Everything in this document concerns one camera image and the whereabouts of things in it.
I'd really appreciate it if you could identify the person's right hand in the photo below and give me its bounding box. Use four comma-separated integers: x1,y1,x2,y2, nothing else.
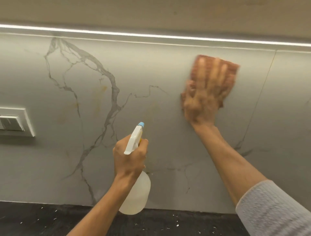
182,58,232,127

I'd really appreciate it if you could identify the person's left hand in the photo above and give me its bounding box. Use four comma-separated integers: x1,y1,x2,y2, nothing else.
112,134,149,178

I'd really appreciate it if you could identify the orange cleaning cloth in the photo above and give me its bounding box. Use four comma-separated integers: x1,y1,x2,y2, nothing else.
180,55,240,113

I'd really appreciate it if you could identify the white spray bottle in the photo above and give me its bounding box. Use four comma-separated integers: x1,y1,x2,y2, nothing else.
118,122,151,215

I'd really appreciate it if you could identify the person's left forearm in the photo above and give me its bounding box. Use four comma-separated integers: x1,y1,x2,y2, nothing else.
66,170,142,236

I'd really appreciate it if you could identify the person's right forearm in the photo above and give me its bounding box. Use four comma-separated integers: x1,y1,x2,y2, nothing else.
192,123,268,207

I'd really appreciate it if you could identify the LED strip light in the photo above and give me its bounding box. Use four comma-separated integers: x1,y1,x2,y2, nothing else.
0,24,311,47

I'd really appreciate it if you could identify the beige upper cabinet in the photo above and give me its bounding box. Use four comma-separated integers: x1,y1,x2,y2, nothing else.
0,0,311,43

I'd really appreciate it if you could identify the grey knit sleeve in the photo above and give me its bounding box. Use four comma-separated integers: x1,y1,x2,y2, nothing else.
235,180,311,236

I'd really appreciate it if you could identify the white wall switch plate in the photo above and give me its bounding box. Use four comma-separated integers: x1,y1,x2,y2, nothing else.
0,107,36,137

